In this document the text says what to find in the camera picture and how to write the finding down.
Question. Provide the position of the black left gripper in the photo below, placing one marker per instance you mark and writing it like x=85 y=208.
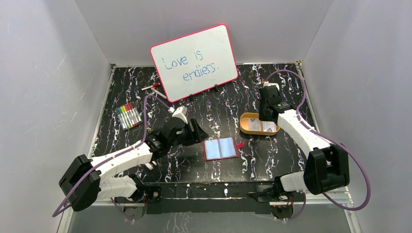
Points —
x=190 y=133

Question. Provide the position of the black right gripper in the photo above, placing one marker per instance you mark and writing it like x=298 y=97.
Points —
x=262 y=117

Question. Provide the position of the red card holder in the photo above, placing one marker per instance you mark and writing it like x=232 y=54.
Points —
x=221 y=148

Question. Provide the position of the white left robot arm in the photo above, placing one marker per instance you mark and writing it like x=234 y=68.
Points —
x=90 y=179

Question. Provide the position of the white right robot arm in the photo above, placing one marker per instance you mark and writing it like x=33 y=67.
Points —
x=327 y=165

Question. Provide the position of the orange oval tray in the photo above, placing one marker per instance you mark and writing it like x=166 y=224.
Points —
x=244 y=125

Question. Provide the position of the white marker pen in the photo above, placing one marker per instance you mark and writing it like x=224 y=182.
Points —
x=159 y=93

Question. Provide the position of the red capped marker pen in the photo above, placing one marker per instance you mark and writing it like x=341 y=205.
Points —
x=151 y=86

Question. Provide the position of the pack of coloured markers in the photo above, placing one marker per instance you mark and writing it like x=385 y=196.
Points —
x=128 y=116

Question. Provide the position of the pink framed whiteboard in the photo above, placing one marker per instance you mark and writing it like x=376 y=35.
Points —
x=194 y=63

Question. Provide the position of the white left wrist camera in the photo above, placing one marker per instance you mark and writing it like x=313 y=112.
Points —
x=179 y=112

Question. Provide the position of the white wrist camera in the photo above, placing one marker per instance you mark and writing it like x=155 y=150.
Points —
x=179 y=112
x=267 y=84

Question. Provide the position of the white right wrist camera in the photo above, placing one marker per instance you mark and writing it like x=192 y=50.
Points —
x=267 y=84

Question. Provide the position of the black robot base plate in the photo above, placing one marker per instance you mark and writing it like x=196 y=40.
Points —
x=257 y=197

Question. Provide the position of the aluminium frame rail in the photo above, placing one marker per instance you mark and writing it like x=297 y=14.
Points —
x=340 y=195

